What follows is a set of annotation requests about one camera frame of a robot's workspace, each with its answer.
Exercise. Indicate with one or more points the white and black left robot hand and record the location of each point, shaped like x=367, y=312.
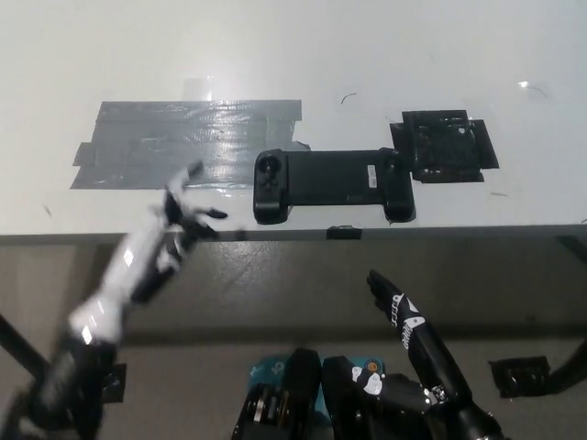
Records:
x=133, y=256

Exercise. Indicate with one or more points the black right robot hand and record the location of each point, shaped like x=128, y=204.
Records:
x=419, y=339

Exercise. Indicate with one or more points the black game controller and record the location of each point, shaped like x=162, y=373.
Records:
x=321, y=176

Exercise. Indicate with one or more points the small black tape strip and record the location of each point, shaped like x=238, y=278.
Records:
x=344, y=232

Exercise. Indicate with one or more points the black table leg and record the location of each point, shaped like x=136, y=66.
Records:
x=571, y=366
x=23, y=348

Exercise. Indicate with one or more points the black tape square patch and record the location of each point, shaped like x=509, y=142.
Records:
x=442, y=146

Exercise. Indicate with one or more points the grey duct tape patch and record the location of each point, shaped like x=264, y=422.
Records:
x=160, y=137

